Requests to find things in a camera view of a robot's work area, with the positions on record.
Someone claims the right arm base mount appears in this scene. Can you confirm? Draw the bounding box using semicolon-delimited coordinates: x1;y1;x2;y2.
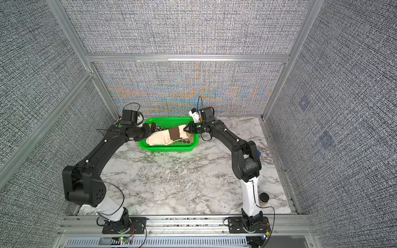
227;177;271;236

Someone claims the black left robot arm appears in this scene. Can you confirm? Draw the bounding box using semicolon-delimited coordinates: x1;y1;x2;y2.
62;110;152;207

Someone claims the brown checkered argyle sock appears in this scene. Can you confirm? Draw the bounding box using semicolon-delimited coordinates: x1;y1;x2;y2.
181;137;194;145

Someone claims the brown beige striped sock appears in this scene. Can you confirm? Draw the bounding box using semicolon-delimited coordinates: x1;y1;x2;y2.
146;125;194;146

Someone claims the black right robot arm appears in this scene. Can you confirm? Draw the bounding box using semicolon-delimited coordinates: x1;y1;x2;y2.
184;107;262;182

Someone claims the green plastic basket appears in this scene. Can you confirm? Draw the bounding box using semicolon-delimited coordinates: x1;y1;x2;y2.
138;117;200;153

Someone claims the brown jar black lid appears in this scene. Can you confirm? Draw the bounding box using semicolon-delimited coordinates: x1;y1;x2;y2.
259;192;270;203

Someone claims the aluminium front rail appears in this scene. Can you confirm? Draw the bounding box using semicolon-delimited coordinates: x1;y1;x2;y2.
53;215;322;248

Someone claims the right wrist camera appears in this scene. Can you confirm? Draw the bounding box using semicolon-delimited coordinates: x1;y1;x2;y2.
189;108;202;123

